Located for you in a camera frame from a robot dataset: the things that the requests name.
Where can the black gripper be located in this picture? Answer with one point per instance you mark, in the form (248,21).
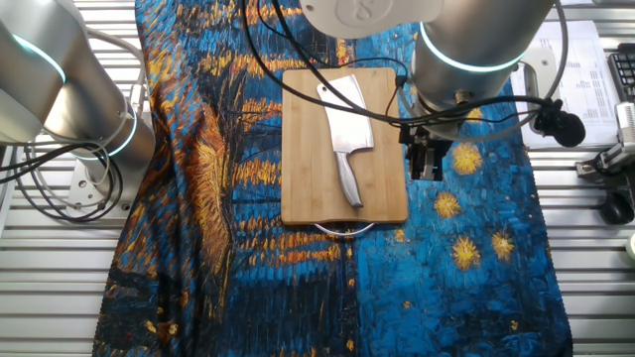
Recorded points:
(426,136)

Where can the printed white paper sheet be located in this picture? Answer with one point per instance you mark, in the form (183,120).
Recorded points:
(590,89)

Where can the blue starry painting tablecloth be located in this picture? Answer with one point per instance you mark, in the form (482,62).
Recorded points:
(198,248)

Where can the metal camera stand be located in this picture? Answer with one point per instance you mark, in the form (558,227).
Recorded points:
(612,157)

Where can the steel cleaver knife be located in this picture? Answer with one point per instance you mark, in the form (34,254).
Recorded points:
(347,129)

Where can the white round object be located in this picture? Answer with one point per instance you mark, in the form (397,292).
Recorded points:
(631,247)

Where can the bamboo cutting board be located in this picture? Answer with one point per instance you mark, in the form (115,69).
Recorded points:
(307,173)

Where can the black computer mouse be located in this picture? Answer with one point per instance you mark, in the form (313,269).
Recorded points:
(616,209)

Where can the black computer keyboard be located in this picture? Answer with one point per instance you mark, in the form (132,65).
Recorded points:
(624,69)

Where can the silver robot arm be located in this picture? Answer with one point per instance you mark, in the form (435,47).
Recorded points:
(471,49)

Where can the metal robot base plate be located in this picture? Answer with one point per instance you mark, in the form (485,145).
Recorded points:
(79,188)

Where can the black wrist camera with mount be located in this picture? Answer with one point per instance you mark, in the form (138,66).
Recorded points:
(560,126)

